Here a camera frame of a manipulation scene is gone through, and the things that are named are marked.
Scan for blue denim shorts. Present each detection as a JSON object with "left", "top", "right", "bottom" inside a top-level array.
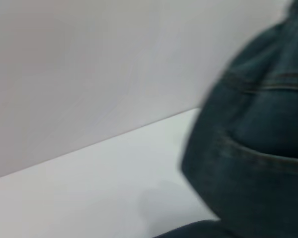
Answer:
[{"left": 152, "top": 0, "right": 298, "bottom": 238}]

